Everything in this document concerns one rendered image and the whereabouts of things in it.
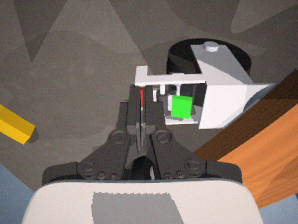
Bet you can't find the yellow rectangular block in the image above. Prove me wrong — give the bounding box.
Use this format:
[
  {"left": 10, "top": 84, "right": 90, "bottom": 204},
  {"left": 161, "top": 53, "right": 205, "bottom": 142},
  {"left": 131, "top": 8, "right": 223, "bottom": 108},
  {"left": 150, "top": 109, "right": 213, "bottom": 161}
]
[{"left": 0, "top": 104, "right": 35, "bottom": 144}]

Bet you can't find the orange wheeled dolly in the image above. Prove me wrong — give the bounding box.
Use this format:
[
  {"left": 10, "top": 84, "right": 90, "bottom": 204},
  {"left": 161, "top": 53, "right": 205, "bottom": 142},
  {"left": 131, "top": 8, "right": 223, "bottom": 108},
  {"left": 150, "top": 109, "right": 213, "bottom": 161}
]
[{"left": 135, "top": 38, "right": 298, "bottom": 209}]

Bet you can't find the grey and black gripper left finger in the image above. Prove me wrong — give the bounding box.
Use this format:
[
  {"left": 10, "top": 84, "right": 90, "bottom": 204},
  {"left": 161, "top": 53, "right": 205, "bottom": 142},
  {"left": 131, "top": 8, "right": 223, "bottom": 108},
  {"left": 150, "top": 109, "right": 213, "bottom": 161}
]
[{"left": 42, "top": 85, "right": 141, "bottom": 185}]

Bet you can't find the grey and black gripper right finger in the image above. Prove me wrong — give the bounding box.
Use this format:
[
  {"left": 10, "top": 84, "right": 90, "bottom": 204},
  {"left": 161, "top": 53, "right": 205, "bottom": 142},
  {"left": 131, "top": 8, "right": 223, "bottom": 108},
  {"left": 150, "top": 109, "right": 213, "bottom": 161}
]
[{"left": 142, "top": 85, "right": 243, "bottom": 184}]

